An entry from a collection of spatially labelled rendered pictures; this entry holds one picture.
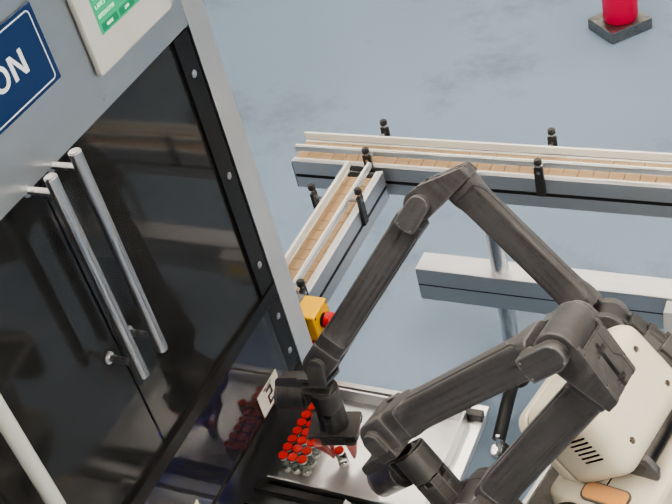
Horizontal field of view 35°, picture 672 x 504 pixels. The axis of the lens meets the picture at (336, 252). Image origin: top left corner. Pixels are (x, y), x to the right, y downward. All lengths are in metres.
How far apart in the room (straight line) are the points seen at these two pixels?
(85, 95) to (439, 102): 3.39
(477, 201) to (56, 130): 0.72
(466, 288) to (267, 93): 2.43
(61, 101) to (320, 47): 4.05
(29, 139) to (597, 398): 0.85
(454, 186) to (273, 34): 4.08
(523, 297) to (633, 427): 1.49
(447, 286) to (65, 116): 1.76
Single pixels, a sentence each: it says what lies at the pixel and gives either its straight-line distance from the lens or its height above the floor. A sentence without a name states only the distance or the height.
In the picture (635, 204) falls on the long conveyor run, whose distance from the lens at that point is 2.74.
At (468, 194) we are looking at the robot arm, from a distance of 1.85.
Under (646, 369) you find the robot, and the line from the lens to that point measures 1.68.
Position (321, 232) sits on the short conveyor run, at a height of 0.93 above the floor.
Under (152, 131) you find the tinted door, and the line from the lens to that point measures 1.80.
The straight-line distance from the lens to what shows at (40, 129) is 1.58.
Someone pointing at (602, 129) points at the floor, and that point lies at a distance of 4.58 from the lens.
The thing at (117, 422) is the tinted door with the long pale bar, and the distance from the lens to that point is 1.82.
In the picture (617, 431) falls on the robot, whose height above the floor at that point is 1.34.
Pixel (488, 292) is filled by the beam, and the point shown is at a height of 0.49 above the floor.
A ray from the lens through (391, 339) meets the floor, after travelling 3.75.
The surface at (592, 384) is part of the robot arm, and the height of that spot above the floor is 1.56.
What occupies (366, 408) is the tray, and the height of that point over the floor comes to 0.88.
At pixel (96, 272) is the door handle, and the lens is 1.60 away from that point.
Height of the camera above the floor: 2.57
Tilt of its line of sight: 38 degrees down
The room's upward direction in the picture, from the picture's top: 16 degrees counter-clockwise
